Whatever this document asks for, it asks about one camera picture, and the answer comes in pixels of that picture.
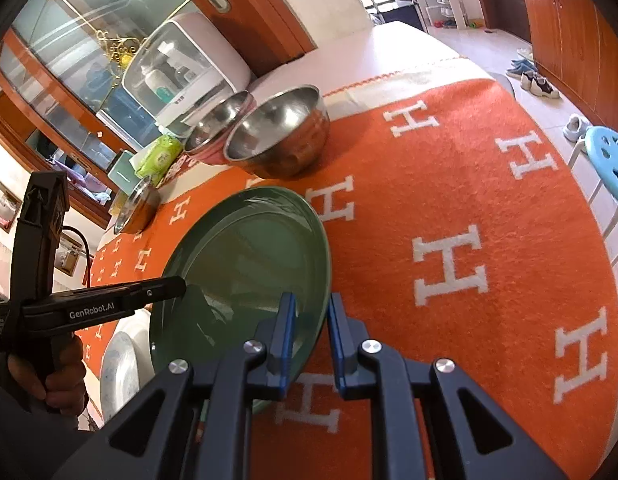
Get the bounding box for blue patterned white plate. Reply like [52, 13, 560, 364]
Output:
[100, 333, 140, 422]

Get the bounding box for large white plate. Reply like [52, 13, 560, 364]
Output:
[113, 309, 155, 392]

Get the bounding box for wide steel bowl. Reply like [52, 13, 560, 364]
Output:
[114, 176, 160, 235]

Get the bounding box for green plate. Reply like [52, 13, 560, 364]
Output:
[150, 186, 332, 379]

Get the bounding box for pink steel bowl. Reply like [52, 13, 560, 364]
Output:
[183, 90, 256, 166]

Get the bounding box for dark steel bowl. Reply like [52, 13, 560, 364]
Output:
[223, 84, 331, 179]

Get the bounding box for left hand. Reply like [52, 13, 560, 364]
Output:
[8, 335, 88, 417]

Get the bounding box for mint green canister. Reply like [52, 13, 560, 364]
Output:
[108, 150, 139, 195]

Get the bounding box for orange H pattern cloth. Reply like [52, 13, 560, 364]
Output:
[76, 70, 618, 480]

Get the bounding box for green tissue pack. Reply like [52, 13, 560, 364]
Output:
[130, 134, 183, 185]

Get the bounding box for red white table mat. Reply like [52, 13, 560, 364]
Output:
[158, 153, 198, 186]

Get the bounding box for white storage box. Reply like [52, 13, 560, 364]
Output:
[123, 12, 251, 138]

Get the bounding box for blue plastic stool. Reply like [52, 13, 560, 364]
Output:
[567, 126, 618, 240]

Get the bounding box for black cable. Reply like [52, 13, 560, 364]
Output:
[60, 224, 97, 288]

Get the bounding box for wooden wall cabinet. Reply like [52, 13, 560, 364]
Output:
[525, 0, 618, 132]

